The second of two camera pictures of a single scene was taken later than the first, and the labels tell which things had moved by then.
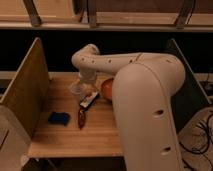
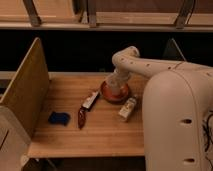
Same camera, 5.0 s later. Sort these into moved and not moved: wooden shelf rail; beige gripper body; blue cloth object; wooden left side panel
Moved: beige gripper body
Not moved: blue cloth object; wooden left side panel; wooden shelf rail
